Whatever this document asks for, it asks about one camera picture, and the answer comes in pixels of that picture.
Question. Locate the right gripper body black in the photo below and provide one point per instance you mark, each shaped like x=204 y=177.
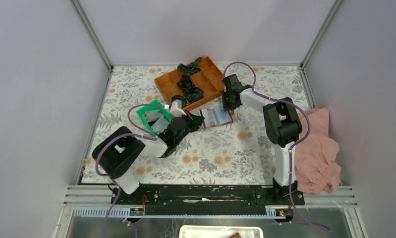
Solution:
x=227 y=102

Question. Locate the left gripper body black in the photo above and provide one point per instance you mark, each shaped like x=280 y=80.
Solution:
x=190 y=126

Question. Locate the green plastic card box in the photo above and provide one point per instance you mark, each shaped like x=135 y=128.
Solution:
x=155 y=118

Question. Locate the brown leather card holder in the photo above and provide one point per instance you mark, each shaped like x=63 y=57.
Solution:
x=215 y=117

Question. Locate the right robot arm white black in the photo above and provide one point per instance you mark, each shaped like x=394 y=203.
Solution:
x=282 y=125

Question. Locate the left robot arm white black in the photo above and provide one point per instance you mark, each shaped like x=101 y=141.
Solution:
x=116 y=154

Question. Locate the orange wooden compartment tray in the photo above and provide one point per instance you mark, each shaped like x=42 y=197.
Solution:
x=209 y=79

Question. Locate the black items in tray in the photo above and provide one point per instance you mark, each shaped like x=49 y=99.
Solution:
x=191 y=92

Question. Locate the pink crumpled cloth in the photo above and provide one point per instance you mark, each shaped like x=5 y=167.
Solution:
x=315 y=158

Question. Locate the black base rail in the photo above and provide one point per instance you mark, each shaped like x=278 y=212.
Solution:
x=213 y=200

